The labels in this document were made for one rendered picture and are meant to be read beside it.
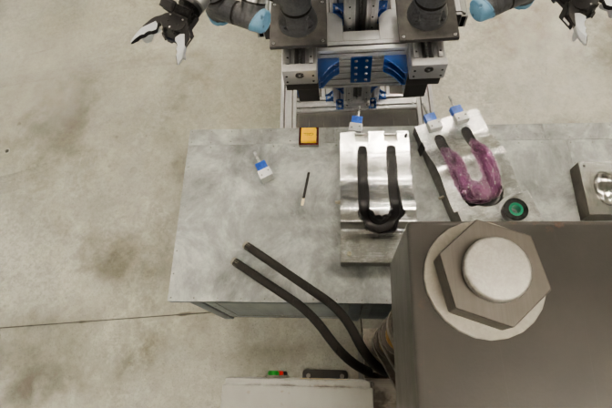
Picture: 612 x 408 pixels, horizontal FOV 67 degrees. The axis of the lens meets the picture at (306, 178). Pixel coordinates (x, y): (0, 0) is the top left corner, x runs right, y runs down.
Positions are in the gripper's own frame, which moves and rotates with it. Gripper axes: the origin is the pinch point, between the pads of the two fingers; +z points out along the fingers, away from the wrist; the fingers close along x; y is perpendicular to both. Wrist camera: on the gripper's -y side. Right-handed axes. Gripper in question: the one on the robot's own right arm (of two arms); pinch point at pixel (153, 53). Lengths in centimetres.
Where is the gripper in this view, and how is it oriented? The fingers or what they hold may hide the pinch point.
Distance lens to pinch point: 139.8
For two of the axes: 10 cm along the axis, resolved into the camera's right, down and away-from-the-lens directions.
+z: -4.3, 8.4, -3.2
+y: -0.5, 3.3, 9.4
